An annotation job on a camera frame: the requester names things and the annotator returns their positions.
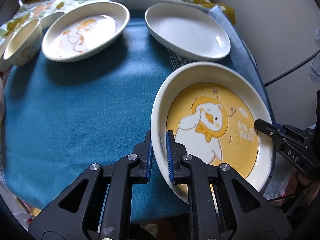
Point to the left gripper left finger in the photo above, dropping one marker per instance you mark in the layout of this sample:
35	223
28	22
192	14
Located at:
97	204

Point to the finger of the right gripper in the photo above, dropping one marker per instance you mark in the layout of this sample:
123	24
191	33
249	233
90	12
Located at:
272	130

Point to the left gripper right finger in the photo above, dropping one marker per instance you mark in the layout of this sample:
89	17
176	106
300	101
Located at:
222	204

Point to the yellow duck lion plate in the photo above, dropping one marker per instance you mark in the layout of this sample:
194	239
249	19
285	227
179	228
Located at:
211	110

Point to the right hand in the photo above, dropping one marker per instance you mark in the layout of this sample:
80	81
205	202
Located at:
312	187

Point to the teal blue table cloth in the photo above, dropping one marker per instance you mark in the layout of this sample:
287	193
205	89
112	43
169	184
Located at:
62	117

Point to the plain white plate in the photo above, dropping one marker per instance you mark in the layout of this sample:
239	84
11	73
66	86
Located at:
187	31

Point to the white plate orange duck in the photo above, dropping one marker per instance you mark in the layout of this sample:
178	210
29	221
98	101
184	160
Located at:
84	31

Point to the small cream duck bowl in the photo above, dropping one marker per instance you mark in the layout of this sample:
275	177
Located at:
25	44

